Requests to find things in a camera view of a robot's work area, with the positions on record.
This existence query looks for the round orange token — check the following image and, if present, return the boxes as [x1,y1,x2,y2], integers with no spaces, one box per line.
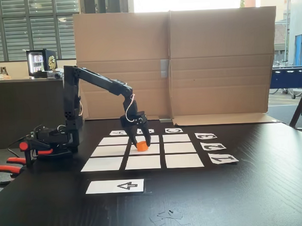
[136,140,150,153]

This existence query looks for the white nine-square grid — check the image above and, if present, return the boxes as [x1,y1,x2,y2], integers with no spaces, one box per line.
[79,132,205,173]

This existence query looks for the paper sheet letter A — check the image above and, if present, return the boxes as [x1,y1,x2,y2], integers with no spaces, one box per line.
[109,129,127,137]

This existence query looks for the white arrow paper sheet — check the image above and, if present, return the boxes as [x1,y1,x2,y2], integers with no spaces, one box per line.
[85,178,145,195]

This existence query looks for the paper sheet number 3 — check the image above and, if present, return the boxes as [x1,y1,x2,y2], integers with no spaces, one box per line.
[194,131,218,141]

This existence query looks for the paper sheet number 2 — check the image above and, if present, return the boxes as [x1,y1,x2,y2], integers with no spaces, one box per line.
[200,141,227,151]

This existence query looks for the paper sheet number 1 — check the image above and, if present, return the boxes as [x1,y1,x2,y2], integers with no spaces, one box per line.
[207,152,239,165]

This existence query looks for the clear tape scraps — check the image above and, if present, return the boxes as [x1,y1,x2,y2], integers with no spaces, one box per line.
[149,207,190,226]

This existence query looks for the small silver device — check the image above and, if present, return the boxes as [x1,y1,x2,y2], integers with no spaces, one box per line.
[48,70,64,80]

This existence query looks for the brown cardboard screen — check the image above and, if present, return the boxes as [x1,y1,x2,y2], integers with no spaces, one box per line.
[73,5,282,132]

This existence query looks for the black clamp with red knob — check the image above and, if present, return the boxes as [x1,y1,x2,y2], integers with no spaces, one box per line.
[18,139,55,169]

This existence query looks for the black mini fridge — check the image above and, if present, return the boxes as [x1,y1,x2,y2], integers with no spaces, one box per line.
[26,48,58,80]

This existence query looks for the dark wooden counter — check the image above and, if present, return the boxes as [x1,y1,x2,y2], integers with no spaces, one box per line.
[0,76,68,150]

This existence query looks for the blue foosball table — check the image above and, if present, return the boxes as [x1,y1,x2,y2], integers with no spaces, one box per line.
[269,65,302,101]

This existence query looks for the black stand leg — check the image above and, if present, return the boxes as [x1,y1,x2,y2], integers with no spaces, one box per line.
[286,73,302,134]

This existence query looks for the red white servo cable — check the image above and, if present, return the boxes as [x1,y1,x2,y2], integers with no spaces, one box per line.
[124,93,137,123]

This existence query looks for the black power cable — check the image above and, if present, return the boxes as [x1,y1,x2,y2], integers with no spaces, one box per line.
[6,134,36,160]

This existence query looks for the clamp with orange handles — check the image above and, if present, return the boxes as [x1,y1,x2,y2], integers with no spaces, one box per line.
[0,155,29,188]

